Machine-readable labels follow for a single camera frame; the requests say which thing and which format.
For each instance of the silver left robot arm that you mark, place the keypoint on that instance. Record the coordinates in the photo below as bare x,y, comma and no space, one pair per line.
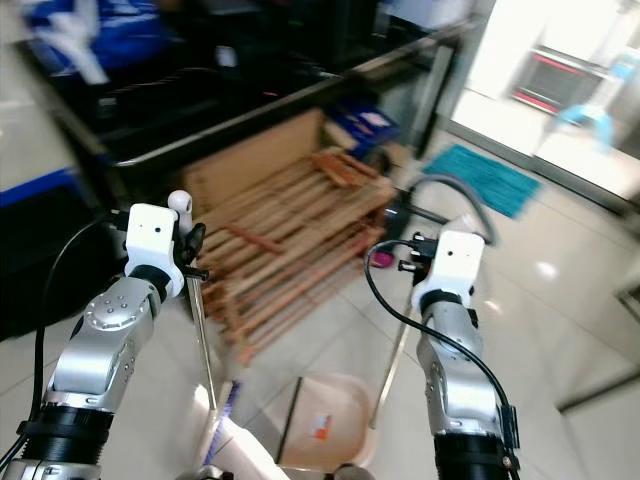
95,345

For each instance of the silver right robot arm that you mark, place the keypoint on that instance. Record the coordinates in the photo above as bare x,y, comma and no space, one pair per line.
455,380

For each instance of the teal floor mat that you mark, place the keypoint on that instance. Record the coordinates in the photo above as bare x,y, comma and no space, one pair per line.
485,178

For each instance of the small pink object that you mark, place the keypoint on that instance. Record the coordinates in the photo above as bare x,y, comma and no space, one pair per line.
382,259

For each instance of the wooden slatted folding rack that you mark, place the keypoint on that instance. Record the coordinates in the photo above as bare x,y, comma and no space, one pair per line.
290,240

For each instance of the brown cardboard sheet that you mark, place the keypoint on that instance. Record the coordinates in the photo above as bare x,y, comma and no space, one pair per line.
250,160

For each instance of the black low cabinet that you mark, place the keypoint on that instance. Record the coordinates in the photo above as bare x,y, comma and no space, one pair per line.
50,250

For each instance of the blue printed box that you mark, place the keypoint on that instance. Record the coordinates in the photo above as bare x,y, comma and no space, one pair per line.
363,122

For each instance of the dark metal-framed table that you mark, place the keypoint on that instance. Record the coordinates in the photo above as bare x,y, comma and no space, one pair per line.
220,100

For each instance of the grey red-edged grille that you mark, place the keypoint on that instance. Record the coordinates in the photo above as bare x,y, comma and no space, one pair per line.
555,80

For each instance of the light blue plastic object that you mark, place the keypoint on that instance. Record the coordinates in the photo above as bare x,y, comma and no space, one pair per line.
590,112

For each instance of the blue and white bag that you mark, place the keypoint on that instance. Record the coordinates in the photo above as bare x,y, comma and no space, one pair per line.
105,35

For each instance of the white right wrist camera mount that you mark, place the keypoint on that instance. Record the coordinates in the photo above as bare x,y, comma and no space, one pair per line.
456,262

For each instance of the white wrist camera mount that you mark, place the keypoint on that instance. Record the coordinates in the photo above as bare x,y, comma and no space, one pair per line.
152,240
456,262

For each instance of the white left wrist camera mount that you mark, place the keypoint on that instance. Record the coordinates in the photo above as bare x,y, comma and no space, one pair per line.
152,240

